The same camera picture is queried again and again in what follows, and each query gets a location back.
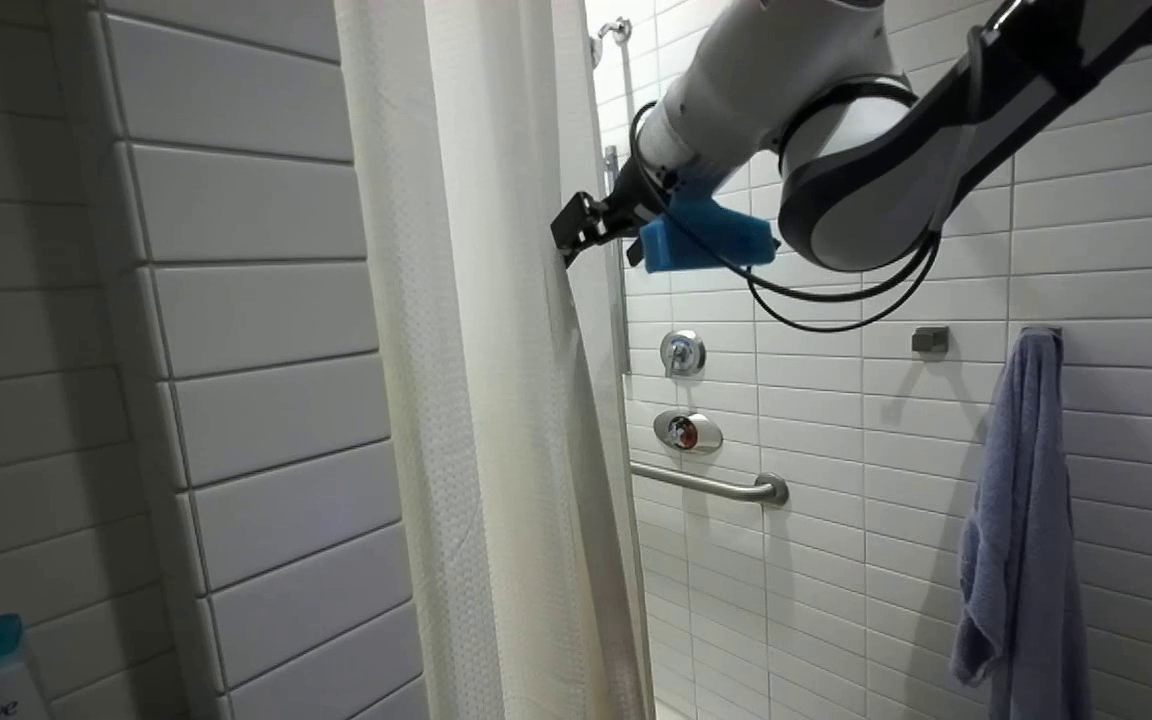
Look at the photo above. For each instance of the round chrome valve red mark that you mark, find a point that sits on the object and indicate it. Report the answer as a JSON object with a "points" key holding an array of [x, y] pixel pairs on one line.
{"points": [[691, 435]]}

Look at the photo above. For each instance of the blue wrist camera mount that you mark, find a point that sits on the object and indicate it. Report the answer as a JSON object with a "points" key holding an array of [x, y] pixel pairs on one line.
{"points": [[710, 243]]}

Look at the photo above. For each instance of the long chrome corner grab bar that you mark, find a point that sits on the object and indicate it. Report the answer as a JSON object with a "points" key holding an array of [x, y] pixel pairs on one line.
{"points": [[716, 481]]}

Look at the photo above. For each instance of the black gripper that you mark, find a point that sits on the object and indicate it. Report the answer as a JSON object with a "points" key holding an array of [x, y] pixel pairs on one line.
{"points": [[628, 200]]}

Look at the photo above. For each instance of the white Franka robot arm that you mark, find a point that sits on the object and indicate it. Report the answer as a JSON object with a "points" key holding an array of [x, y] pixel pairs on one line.
{"points": [[859, 144]]}

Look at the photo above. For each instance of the blue hanging towel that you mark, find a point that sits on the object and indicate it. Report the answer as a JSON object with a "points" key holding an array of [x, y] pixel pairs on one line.
{"points": [[1020, 535]]}

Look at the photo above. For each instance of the chrome shower slide bar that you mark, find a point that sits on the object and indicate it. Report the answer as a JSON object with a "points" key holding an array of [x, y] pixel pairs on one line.
{"points": [[622, 82]]}

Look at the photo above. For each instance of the white shower curtain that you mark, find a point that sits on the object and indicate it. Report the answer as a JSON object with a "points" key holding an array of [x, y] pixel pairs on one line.
{"points": [[496, 403]]}

